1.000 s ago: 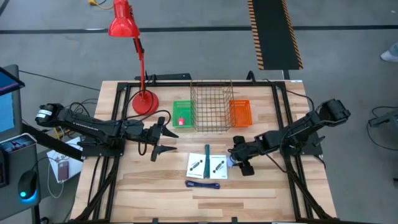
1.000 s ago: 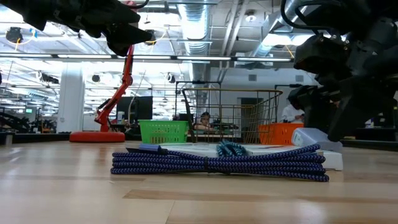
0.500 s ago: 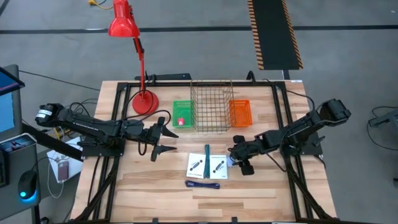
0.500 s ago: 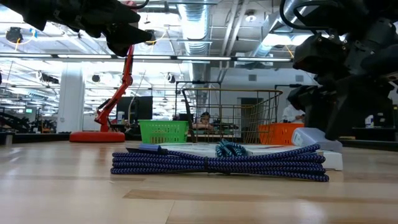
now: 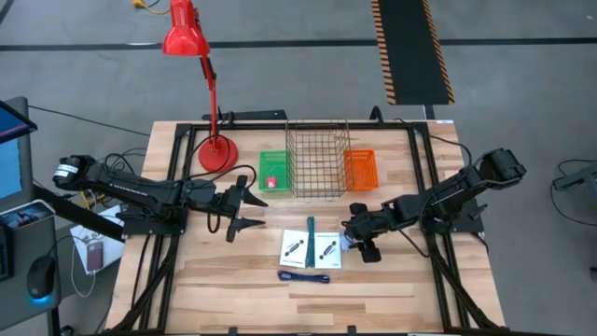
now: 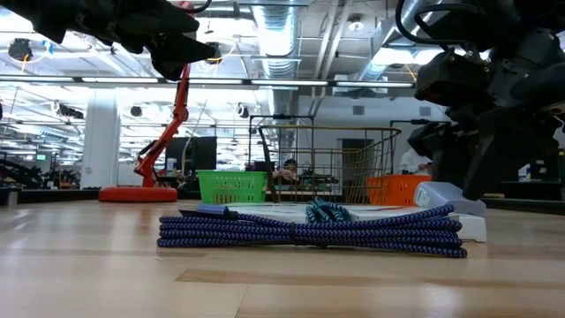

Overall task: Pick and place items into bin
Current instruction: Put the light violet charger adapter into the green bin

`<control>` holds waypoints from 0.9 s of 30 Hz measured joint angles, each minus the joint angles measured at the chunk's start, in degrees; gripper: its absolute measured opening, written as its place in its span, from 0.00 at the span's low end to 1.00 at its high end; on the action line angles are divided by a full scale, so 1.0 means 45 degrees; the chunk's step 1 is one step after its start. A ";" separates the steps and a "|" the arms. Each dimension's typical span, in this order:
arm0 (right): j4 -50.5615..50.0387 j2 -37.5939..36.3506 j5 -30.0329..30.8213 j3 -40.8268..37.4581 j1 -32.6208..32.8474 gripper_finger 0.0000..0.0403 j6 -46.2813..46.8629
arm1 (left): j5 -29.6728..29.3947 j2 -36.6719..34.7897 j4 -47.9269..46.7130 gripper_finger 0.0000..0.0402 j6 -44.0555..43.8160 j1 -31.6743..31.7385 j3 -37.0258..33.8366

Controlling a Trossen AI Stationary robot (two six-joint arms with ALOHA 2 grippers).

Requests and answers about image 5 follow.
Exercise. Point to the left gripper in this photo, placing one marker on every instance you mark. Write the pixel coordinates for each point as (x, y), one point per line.
(224, 200)

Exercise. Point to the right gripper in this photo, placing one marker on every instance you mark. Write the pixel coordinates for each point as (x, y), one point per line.
(373, 221)

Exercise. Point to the small white grey adapter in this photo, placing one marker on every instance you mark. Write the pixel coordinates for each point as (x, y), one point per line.
(344, 245)

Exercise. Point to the small pink box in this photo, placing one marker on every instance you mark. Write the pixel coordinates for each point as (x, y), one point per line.
(271, 182)

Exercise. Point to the blue purple pen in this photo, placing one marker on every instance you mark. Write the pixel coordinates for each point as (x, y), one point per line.
(303, 277)

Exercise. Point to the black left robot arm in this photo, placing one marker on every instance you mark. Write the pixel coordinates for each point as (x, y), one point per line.
(140, 189)

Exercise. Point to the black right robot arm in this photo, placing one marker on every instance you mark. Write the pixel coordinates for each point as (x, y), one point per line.
(448, 196)

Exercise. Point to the green plastic basket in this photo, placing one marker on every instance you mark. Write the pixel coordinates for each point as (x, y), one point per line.
(275, 165)

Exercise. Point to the orange plastic basket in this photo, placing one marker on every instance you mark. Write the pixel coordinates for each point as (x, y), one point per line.
(364, 170)

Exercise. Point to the white paper sheet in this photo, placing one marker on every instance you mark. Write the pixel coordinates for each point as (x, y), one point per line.
(112, 254)

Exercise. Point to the maroon phone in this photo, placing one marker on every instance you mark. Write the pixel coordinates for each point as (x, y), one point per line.
(94, 256)

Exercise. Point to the black diagonal support beam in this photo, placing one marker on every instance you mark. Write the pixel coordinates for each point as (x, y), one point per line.
(74, 212)

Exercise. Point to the red desk lamp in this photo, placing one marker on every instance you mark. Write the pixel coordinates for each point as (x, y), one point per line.
(186, 32)

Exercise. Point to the black yellow striped floor mat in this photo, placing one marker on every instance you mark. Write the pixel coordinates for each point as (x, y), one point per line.
(412, 51)

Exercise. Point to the black computer mouse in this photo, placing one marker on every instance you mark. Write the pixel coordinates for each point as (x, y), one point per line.
(41, 275)

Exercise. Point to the dark floor stand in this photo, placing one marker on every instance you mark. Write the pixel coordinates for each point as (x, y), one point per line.
(578, 179)

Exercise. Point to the monitor with blue screen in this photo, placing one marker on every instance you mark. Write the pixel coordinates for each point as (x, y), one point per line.
(9, 168)

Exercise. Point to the black keyboard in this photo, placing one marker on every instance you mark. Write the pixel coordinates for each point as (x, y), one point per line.
(4, 254)

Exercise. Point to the grey side desk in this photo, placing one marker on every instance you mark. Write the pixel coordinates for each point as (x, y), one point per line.
(18, 308)

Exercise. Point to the black aluminium table frame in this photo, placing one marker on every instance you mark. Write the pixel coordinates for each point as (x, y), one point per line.
(252, 126)

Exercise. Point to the black flat bracket bar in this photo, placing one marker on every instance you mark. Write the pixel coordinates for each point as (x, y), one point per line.
(256, 115)

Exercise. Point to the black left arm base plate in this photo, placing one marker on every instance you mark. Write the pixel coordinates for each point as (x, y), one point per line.
(140, 228)

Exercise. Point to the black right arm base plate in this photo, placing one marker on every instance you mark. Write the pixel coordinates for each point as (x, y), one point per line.
(466, 225)

